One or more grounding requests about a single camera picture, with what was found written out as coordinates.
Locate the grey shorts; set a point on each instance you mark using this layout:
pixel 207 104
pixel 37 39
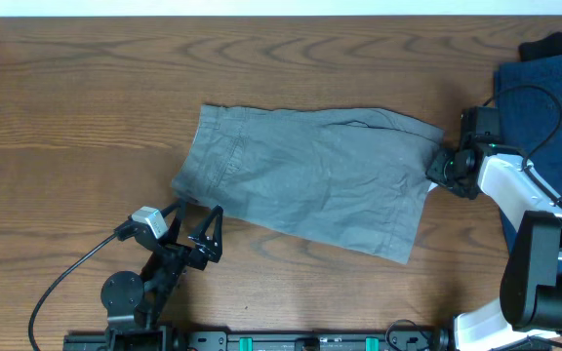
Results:
pixel 352 178

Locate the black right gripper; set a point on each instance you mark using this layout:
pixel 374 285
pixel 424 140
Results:
pixel 435 174

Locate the black folded garment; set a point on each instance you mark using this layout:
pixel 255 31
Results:
pixel 550 46

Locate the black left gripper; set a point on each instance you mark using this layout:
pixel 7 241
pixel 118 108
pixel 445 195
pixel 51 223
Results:
pixel 185 259

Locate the dark blue folded garment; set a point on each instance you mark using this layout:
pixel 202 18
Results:
pixel 530 105

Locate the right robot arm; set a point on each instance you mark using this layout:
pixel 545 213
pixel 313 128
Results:
pixel 528 311

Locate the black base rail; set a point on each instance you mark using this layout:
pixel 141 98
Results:
pixel 271 341

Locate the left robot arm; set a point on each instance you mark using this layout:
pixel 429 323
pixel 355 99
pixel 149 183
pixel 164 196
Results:
pixel 135 301

